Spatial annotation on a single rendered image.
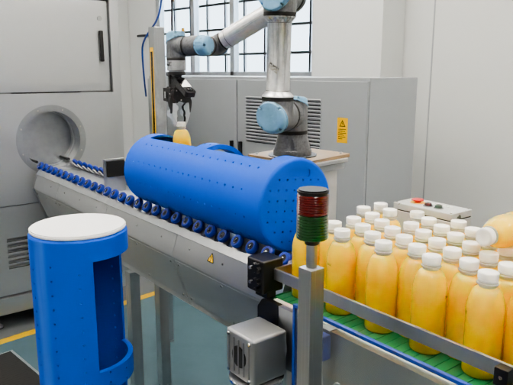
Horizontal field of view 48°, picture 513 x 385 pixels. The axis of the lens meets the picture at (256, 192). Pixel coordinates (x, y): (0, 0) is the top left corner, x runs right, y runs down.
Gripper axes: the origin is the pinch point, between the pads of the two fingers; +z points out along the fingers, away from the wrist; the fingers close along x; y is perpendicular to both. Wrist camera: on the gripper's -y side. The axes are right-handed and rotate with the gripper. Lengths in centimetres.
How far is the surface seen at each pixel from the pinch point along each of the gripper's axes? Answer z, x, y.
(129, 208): 35.2, 17.2, 14.4
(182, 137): 5.6, 1.3, -3.3
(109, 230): 25, 53, -48
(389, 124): 11, -152, 19
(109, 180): 29, 9, 51
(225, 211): 22, 20, -59
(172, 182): 17.7, 20.2, -27.0
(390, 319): 32, 27, -128
